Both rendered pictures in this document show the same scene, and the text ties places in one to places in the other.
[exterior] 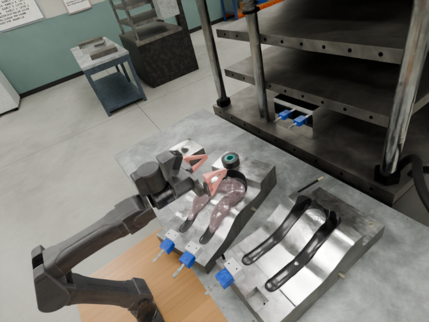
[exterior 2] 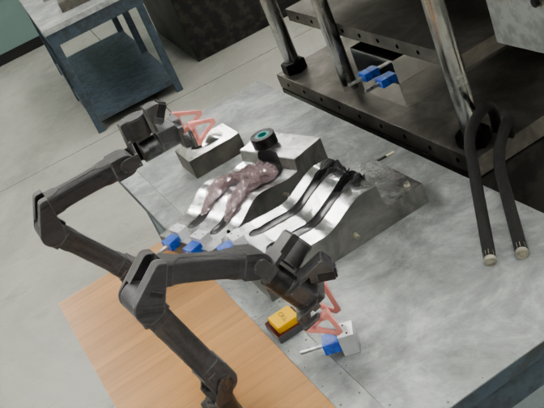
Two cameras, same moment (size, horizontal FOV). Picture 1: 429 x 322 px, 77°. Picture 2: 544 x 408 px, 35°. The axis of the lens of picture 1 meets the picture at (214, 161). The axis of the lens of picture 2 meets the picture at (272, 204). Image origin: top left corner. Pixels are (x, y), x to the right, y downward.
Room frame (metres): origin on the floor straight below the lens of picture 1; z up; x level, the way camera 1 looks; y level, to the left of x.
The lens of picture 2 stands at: (-1.52, -0.41, 2.04)
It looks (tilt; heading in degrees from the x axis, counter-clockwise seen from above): 28 degrees down; 9
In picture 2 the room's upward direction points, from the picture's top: 24 degrees counter-clockwise
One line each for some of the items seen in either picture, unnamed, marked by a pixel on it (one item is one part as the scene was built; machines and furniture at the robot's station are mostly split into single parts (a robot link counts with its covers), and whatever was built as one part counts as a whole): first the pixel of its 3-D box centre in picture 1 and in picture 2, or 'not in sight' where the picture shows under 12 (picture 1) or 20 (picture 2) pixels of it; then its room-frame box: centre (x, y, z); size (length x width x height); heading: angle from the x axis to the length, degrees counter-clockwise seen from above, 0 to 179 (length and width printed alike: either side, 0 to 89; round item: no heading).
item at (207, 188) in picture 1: (209, 176); (197, 127); (0.56, 0.02, 1.20); 0.09 x 0.07 x 0.07; 115
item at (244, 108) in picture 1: (325, 108); (455, 59); (1.39, -0.75, 0.75); 1.30 x 0.84 x 0.06; 24
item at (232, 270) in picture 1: (221, 280); (223, 252); (0.43, 0.08, 0.89); 0.13 x 0.05 x 0.05; 114
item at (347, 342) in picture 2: not in sight; (328, 344); (0.01, -0.15, 0.83); 0.13 x 0.05 x 0.05; 87
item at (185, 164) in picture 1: (196, 165); (188, 121); (0.62, 0.05, 1.20); 0.09 x 0.07 x 0.07; 115
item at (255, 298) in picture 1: (257, 301); not in sight; (0.35, 0.00, 0.87); 0.05 x 0.05 x 0.04; 24
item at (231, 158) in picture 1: (230, 160); (263, 139); (0.94, -0.07, 0.93); 0.08 x 0.08 x 0.04
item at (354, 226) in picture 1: (300, 244); (320, 214); (0.49, -0.19, 0.87); 0.50 x 0.26 x 0.14; 114
